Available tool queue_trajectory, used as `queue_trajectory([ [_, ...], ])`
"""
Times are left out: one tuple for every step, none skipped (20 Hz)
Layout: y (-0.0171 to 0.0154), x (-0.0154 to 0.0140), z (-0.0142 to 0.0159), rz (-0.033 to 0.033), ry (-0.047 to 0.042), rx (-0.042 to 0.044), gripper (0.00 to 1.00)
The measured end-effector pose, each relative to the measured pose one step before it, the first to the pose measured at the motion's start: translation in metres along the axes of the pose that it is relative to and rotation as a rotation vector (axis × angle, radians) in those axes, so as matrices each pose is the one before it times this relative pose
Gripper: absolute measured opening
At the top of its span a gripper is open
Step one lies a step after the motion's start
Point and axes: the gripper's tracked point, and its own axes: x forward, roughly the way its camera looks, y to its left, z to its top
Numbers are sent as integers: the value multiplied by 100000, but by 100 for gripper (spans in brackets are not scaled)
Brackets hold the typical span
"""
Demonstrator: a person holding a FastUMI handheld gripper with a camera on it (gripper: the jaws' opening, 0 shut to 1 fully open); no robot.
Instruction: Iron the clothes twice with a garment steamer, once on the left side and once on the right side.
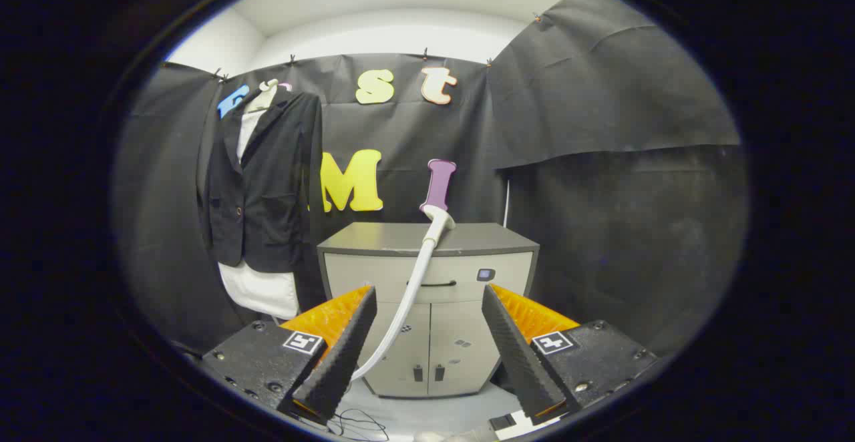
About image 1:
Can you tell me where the cream mannequin hanger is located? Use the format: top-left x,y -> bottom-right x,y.
247,80 -> 279,114

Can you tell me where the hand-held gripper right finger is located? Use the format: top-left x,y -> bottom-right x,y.
481,284 -> 659,426

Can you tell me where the white shirt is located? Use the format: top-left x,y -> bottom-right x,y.
218,109 -> 300,320

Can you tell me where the grey cabinet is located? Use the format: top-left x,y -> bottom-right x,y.
317,222 -> 540,399

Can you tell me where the black suit jacket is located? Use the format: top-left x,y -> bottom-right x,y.
198,90 -> 325,274

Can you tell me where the black backdrop cloth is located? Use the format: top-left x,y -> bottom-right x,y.
112,0 -> 749,356

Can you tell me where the black floor cable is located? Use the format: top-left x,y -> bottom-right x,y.
294,409 -> 389,441

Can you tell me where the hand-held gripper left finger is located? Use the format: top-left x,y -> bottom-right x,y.
200,285 -> 378,425

